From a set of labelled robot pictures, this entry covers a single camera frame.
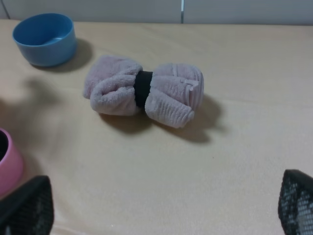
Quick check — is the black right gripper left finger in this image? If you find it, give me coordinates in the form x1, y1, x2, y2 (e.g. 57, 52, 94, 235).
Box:
0, 175, 53, 235

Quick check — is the blue plastic cup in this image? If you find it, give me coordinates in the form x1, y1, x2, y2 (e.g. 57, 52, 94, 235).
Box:
12, 13, 77, 67

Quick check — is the metal wall strip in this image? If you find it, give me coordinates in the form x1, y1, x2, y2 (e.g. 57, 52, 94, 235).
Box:
180, 0, 184, 24

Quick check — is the pink rolled towel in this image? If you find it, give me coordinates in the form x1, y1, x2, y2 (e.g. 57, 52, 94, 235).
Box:
83, 55, 204, 128

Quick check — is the pink ladle cup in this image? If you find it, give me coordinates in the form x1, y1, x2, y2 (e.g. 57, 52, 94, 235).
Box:
0, 128, 23, 196

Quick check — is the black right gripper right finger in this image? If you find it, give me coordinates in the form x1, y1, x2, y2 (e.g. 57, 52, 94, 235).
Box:
278, 169, 313, 235

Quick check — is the black strap on towel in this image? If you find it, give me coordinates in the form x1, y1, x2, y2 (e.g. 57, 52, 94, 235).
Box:
134, 70, 154, 109

